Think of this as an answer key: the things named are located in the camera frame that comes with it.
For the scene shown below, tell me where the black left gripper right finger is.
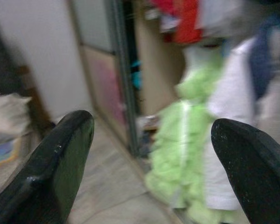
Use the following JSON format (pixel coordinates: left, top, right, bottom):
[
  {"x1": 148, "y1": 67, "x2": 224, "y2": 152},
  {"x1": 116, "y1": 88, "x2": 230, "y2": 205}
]
[{"x1": 211, "y1": 118, "x2": 280, "y2": 224}]

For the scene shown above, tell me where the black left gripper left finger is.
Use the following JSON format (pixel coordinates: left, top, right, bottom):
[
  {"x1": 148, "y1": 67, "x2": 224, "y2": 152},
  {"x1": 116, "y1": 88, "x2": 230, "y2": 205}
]
[{"x1": 0, "y1": 110, "x2": 95, "y2": 224}]

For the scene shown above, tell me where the colourful yellow-edged picture book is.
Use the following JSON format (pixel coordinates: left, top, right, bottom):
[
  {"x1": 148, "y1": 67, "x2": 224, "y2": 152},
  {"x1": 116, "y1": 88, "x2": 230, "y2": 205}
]
[{"x1": 0, "y1": 139, "x2": 23, "y2": 170}]

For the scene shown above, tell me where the white pillow with tree print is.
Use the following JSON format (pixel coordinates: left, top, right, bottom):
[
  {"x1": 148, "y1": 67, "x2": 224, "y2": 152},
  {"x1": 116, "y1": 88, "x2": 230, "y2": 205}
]
[{"x1": 0, "y1": 92, "x2": 33, "y2": 147}]

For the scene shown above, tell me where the white garment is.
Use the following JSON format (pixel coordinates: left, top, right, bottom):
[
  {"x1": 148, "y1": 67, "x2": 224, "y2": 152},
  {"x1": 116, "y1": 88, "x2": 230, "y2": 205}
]
[{"x1": 184, "y1": 37, "x2": 259, "y2": 212}]

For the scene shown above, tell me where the light green garment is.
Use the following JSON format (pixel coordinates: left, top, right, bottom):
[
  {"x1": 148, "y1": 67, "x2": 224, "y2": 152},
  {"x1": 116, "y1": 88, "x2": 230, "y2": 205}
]
[{"x1": 144, "y1": 55, "x2": 226, "y2": 224}]

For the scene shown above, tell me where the dark blue garment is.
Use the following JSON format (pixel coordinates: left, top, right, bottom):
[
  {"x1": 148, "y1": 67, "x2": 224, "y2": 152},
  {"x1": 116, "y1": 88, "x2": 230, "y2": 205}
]
[{"x1": 248, "y1": 21, "x2": 280, "y2": 100}]

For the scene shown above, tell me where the black tufted headboard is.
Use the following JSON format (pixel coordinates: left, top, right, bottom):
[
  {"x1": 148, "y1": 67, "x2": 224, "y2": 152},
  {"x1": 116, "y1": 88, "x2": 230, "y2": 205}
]
[{"x1": 0, "y1": 13, "x2": 26, "y2": 98}]

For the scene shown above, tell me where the teal item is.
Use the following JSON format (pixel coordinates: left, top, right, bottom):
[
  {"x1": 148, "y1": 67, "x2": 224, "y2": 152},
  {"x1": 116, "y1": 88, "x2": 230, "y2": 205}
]
[{"x1": 130, "y1": 60, "x2": 143, "y2": 91}]

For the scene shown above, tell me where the grey white bundle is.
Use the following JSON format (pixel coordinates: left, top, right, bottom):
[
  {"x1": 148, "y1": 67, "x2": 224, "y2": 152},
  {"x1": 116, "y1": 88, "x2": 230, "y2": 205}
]
[{"x1": 197, "y1": 0, "x2": 280, "y2": 39}]

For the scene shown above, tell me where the beige wardrobe with sliding door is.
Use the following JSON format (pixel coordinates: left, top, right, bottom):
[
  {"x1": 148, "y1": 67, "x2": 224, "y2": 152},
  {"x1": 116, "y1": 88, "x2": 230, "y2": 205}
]
[{"x1": 69, "y1": 0, "x2": 187, "y2": 159}]

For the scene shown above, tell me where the red cloth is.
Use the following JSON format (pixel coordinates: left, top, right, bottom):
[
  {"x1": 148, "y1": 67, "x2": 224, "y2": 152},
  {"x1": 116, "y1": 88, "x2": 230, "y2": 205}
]
[{"x1": 151, "y1": 0, "x2": 205, "y2": 45}]

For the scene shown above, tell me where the brown wooden bed frame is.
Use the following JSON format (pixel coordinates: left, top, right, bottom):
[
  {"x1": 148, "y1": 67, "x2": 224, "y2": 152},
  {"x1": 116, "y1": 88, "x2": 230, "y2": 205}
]
[{"x1": 17, "y1": 66, "x2": 56, "y2": 133}]

